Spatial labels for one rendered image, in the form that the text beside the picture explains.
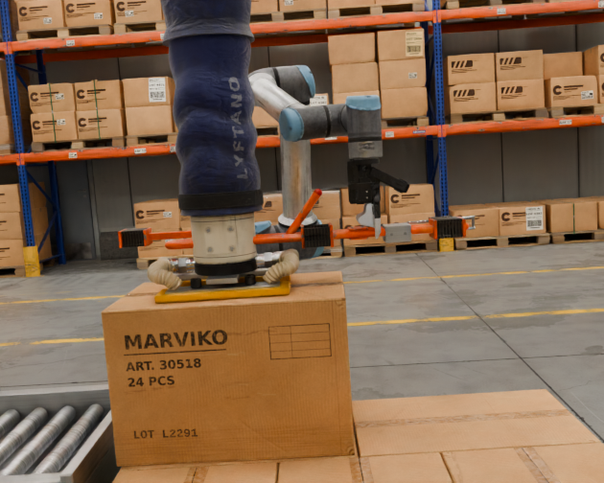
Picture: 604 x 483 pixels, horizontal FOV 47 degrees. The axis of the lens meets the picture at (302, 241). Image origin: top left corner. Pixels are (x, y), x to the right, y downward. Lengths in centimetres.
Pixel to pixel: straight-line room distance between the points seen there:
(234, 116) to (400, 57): 733
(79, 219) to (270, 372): 921
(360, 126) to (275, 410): 75
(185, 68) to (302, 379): 82
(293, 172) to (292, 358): 99
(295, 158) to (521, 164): 827
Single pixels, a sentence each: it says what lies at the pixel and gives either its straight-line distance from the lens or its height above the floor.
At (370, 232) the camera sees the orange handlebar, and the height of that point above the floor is 108.
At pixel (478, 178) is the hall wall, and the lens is 1047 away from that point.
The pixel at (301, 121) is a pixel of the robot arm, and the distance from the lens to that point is 189.
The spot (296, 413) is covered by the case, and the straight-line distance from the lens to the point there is 175.
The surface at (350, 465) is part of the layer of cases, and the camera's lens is 175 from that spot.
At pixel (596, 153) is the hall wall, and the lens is 1097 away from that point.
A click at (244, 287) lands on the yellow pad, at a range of 175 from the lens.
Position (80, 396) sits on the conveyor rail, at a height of 58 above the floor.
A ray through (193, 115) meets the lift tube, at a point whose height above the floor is 141.
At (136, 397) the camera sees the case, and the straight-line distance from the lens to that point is 180.
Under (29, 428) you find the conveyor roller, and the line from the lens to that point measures 229.
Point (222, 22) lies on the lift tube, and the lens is 179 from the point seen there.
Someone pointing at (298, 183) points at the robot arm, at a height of 119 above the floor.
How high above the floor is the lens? 128
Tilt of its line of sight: 7 degrees down
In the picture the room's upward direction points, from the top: 4 degrees counter-clockwise
